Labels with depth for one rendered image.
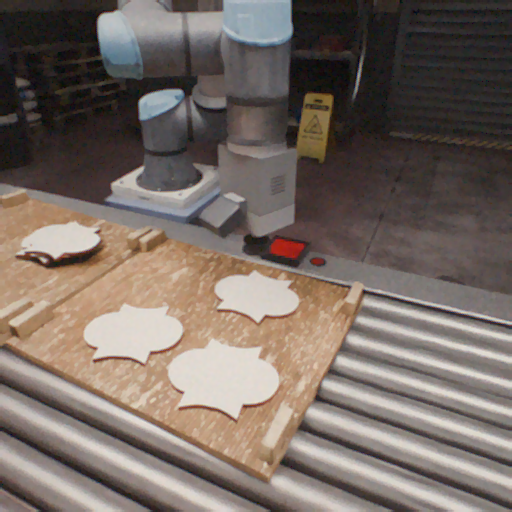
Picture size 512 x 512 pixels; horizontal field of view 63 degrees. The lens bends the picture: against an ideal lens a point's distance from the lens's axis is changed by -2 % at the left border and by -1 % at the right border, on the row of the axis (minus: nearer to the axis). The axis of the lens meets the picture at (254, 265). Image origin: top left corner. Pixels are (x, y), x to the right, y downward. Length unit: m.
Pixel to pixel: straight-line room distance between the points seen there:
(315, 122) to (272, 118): 3.69
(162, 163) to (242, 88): 0.68
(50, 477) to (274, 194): 0.40
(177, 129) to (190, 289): 0.55
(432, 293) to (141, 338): 0.48
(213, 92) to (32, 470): 0.87
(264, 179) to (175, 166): 0.67
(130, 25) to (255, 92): 0.18
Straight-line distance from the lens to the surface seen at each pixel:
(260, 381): 0.53
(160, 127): 1.14
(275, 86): 0.51
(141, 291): 0.70
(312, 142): 4.21
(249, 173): 0.53
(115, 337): 0.61
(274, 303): 0.64
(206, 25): 0.60
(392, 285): 0.77
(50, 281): 0.78
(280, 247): 0.82
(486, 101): 5.19
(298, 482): 0.48
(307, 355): 0.57
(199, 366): 0.55
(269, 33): 0.50
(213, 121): 1.13
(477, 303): 0.78
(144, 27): 0.60
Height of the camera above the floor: 1.33
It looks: 32 degrees down
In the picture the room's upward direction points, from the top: straight up
